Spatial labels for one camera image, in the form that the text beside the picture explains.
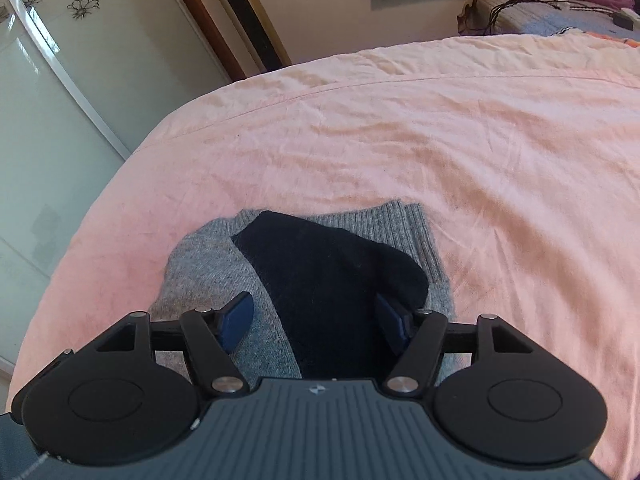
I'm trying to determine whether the grey and navy knit sweater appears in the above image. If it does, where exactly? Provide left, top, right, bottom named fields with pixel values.
left=150, top=200, right=454, bottom=384

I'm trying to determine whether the pink bed sheet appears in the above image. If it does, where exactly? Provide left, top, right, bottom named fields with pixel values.
left=11, top=32, right=639, bottom=479

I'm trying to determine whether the glass sliding wardrobe door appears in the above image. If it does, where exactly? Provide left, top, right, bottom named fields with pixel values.
left=1, top=0, right=229, bottom=363

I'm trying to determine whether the gold tower air conditioner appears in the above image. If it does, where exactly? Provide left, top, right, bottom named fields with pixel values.
left=220, top=0, right=292, bottom=72

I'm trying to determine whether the brown wooden door frame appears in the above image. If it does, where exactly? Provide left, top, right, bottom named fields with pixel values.
left=182, top=0, right=246, bottom=81

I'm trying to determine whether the black cable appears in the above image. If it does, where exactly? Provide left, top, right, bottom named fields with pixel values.
left=482, top=0, right=637, bottom=35

